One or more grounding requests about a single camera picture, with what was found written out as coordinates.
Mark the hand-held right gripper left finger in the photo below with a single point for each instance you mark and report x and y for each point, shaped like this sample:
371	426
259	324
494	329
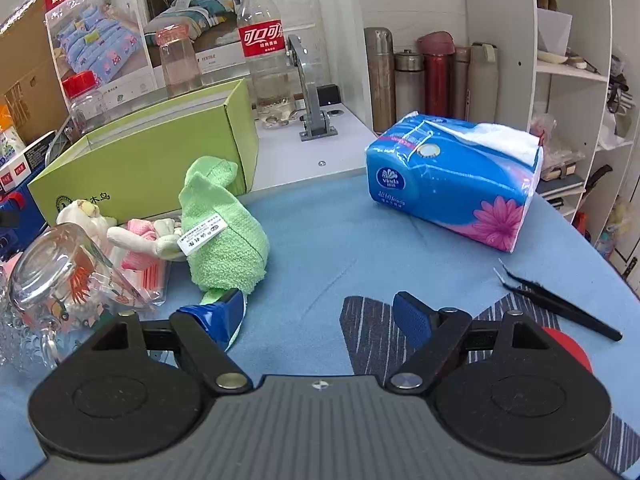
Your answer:
227	312

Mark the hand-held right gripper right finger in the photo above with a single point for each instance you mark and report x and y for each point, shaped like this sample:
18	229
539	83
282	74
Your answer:
412	317

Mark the green towel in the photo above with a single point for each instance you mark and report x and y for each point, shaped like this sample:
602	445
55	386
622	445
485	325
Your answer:
225	225

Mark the green cardboard box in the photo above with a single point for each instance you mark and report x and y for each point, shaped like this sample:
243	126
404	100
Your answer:
150	155

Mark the pink striped cloth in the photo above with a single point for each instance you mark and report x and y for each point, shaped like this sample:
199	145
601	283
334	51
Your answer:
145	265

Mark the cream plush toy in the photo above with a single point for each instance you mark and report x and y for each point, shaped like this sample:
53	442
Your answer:
125	232

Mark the blue tissue pack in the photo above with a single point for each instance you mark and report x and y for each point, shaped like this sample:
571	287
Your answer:
450	180

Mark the black tweezers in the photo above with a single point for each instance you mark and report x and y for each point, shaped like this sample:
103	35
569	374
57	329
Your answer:
555	302

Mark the red round object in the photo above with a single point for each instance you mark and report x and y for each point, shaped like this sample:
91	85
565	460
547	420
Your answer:
567	347

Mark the clear glass cup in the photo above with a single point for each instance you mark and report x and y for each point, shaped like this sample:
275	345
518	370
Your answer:
60	280

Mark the silver thermos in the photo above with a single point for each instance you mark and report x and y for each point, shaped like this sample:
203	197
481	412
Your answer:
409	85

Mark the grey thermos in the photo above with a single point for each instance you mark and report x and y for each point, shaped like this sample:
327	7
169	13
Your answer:
461	82

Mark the bronze thermos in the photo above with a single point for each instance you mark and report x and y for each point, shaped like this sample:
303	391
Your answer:
380	75

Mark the beige thermos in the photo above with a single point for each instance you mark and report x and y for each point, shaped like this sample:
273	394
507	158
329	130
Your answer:
483	82

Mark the red thermos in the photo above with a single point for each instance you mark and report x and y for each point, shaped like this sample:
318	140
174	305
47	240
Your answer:
437	72

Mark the clear jar with red lid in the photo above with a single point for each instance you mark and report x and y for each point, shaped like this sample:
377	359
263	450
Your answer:
86	105

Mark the glass jar pink lid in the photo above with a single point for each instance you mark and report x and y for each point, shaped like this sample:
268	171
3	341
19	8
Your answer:
177	60

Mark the white shelf unit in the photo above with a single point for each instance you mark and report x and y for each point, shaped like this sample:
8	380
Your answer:
575	110

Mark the large clear plastic bottle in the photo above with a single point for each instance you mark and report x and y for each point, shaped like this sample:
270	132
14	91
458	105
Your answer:
264	50

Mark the bedding package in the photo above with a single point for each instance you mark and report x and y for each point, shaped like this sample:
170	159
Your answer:
145	25

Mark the grey metal bracket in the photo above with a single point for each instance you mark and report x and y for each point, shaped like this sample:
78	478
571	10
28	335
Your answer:
310	90

